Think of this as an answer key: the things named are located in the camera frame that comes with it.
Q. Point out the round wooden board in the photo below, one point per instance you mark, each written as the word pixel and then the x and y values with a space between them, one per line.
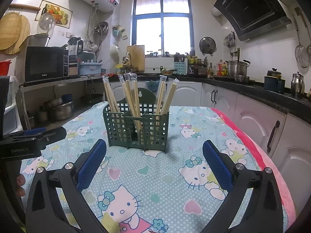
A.
pixel 26 32

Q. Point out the dark blue pot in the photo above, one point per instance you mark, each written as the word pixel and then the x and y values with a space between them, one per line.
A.
pixel 273 83

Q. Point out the rectangular wooden cutting board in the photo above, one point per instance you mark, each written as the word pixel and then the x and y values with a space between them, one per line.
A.
pixel 136 58

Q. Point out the dark hanging pot lid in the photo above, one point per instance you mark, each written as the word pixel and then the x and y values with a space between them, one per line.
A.
pixel 207 45

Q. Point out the person's left hand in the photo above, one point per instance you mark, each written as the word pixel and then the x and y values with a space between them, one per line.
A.
pixel 21 180

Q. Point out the black microwave oven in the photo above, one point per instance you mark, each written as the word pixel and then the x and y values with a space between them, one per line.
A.
pixel 42 64

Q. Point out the light blue knife holder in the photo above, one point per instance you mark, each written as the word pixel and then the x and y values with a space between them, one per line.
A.
pixel 181 68

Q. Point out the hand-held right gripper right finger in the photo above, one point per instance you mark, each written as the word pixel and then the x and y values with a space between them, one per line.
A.
pixel 216 166

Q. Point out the steel faucet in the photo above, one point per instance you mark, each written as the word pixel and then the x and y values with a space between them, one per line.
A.
pixel 128 59

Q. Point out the blue dish tub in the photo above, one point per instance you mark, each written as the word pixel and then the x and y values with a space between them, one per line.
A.
pixel 90 68

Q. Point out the blue framed window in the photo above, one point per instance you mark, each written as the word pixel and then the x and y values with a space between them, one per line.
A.
pixel 161 24

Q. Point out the black range hood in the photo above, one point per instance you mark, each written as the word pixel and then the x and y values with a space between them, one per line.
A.
pixel 252 9

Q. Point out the black blender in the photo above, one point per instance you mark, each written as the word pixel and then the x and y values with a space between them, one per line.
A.
pixel 75 52

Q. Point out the steel stockpot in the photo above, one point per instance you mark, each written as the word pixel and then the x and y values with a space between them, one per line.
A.
pixel 237 68

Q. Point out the black kitchen countertop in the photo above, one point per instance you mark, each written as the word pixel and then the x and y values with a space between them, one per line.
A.
pixel 262 92

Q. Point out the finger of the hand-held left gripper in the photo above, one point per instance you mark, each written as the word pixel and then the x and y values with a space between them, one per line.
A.
pixel 34 131
pixel 54 134

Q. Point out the metal shelf rack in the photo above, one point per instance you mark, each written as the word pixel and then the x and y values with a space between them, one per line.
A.
pixel 58 81

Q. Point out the fruit wall poster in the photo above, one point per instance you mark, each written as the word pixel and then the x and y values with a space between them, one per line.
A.
pixel 55 12

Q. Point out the black wok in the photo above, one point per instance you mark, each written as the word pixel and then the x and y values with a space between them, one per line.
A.
pixel 91 99

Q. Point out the wooden rolling pin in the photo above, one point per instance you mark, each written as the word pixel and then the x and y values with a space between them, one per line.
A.
pixel 24 6

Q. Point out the plastic drawer cabinet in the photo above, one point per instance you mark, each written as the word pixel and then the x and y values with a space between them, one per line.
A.
pixel 13 111

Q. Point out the cat printed blue tablecloth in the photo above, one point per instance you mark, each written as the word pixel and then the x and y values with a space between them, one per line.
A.
pixel 155 174

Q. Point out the hanging steel bowls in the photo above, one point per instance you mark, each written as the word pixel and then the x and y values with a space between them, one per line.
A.
pixel 101 28

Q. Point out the round bamboo tray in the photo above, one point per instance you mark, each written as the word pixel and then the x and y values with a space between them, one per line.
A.
pixel 9 31

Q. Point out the hanging steel ladle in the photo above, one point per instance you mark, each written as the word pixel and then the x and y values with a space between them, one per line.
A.
pixel 308 48

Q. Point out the red plastic basket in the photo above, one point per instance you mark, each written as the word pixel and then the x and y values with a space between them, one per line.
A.
pixel 5 68

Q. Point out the glass pot lid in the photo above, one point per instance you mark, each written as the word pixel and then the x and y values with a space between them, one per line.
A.
pixel 47 22

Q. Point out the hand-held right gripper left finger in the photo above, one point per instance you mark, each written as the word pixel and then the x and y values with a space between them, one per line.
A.
pixel 91 166

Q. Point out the set of bamboo chopsticks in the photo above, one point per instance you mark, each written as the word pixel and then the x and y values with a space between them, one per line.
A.
pixel 131 97

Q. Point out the green plastic utensil holder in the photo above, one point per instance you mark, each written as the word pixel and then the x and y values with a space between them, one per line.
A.
pixel 136 128

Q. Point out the steel kettle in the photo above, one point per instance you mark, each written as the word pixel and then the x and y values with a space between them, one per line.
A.
pixel 297 86

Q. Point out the steel pot with flat lid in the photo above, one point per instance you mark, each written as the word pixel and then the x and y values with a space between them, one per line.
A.
pixel 37 40

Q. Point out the sauce bottles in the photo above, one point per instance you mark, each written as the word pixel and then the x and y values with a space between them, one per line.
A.
pixel 218 69

